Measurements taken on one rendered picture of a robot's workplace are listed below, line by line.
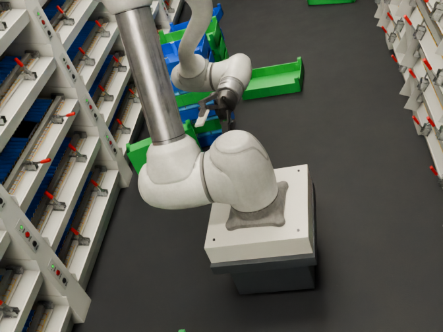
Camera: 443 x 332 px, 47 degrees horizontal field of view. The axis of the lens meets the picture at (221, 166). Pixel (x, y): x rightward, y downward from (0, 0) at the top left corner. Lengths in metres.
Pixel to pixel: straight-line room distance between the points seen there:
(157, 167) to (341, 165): 0.86
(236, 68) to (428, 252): 0.86
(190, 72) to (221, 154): 0.49
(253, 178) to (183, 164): 0.20
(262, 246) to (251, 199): 0.14
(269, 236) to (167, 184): 0.33
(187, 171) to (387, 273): 0.70
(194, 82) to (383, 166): 0.78
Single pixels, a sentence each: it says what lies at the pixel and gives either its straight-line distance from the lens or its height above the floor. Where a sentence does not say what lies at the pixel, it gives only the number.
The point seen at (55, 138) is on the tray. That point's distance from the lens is 1.92.
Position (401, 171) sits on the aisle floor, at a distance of 1.99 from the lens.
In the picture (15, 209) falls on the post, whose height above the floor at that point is 0.50.
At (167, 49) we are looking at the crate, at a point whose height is 0.43.
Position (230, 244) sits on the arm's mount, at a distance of 1.50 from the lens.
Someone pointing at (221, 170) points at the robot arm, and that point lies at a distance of 1.39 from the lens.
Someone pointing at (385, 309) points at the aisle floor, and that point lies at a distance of 1.61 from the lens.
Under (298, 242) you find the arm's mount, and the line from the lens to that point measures 1.47.
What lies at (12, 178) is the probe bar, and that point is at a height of 0.53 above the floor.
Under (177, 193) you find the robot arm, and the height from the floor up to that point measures 0.45.
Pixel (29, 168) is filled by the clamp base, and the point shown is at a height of 0.51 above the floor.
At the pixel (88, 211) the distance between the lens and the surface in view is 2.12.
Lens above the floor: 1.35
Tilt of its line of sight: 37 degrees down
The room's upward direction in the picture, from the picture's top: 22 degrees counter-clockwise
